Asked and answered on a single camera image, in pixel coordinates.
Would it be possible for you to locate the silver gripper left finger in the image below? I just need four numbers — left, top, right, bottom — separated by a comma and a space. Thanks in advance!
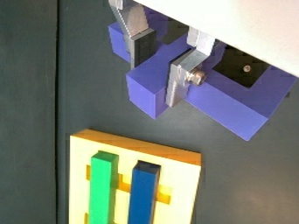
108, 0, 156, 68

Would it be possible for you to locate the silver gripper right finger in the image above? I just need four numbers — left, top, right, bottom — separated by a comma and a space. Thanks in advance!
165, 27, 215, 107

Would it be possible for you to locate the purple three-legged block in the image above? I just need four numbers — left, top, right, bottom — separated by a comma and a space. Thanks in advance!
107, 5, 299, 142

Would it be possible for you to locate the yellow slotted board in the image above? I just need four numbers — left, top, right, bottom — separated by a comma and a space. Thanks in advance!
69, 129, 201, 224

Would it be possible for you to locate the blue bar block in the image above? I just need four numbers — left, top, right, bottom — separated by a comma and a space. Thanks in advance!
127, 160, 161, 224

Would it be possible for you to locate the green bar block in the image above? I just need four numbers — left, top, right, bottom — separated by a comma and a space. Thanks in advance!
88, 151, 119, 224

